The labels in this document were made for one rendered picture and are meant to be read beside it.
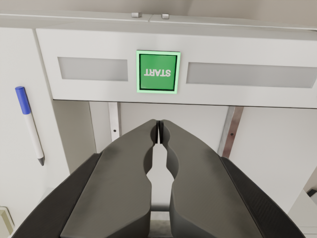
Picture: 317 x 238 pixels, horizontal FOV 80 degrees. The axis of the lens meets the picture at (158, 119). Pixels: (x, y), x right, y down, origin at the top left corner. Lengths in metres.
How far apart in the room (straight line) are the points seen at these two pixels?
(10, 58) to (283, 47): 0.35
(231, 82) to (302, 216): 0.75
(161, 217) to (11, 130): 0.45
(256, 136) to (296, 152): 0.13
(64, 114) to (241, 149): 0.43
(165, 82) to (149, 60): 0.04
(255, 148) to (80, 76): 0.46
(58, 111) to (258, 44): 0.30
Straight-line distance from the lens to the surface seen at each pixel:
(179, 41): 0.26
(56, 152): 0.36
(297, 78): 0.34
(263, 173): 0.64
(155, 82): 0.26
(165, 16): 0.59
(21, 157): 0.40
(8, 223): 0.54
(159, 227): 0.66
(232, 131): 0.47
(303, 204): 1.02
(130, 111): 0.45
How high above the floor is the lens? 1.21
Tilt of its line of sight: 60 degrees down
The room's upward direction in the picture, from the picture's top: 179 degrees clockwise
